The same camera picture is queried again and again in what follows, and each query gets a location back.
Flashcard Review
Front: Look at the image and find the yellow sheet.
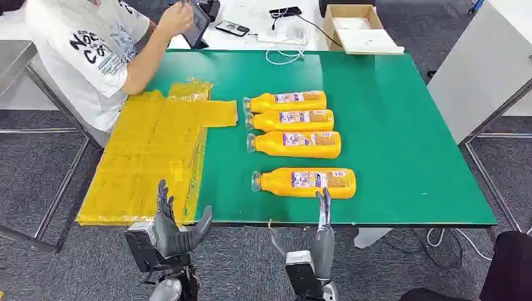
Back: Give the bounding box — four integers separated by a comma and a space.
75, 80, 239, 228

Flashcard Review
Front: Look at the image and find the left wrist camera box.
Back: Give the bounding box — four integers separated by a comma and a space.
124, 221, 193, 274

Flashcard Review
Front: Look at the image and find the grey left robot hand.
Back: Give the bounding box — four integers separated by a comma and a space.
153, 179, 213, 259

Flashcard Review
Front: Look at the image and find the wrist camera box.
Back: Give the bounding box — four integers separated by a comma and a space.
124, 221, 193, 274
285, 250, 326, 301

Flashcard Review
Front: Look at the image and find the green mat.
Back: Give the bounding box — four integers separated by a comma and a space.
142, 49, 498, 229

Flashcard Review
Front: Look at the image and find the person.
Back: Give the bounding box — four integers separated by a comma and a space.
24, 0, 194, 135

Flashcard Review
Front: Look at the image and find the orange drink bottle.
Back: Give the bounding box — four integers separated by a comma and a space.
246, 130, 342, 160
243, 90, 327, 115
245, 109, 335, 133
251, 167, 358, 200

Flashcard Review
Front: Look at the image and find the white box lid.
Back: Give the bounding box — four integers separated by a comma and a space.
339, 28, 405, 56

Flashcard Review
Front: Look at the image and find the black smartphone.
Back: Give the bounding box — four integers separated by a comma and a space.
215, 19, 251, 38

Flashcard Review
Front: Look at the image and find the black tablet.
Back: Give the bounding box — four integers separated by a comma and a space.
181, 0, 212, 50

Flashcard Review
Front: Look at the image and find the black power bank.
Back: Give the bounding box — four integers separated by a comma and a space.
268, 6, 304, 19

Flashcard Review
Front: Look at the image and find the black device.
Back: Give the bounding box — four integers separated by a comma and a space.
195, 0, 221, 23

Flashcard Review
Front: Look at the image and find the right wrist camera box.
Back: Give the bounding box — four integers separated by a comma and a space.
285, 250, 326, 301

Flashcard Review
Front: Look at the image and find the steel frame table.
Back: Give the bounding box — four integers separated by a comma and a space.
0, 40, 91, 255

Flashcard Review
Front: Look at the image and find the black floor cable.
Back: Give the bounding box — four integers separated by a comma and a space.
381, 228, 465, 270

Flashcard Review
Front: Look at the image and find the white floor cable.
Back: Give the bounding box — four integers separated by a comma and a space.
426, 227, 494, 262

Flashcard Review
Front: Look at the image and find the cardboard box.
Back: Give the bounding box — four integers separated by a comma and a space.
322, 4, 405, 56

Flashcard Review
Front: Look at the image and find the white table with steel legs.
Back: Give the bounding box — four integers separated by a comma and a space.
427, 0, 532, 235

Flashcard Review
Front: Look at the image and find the black chair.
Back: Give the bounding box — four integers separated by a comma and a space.
399, 230, 532, 301

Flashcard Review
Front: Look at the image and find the white power strip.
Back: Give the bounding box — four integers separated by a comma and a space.
257, 19, 309, 46

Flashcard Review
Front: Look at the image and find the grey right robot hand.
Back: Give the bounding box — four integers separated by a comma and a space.
269, 187, 336, 282

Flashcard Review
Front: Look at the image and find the white table foot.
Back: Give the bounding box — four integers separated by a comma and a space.
353, 227, 394, 250

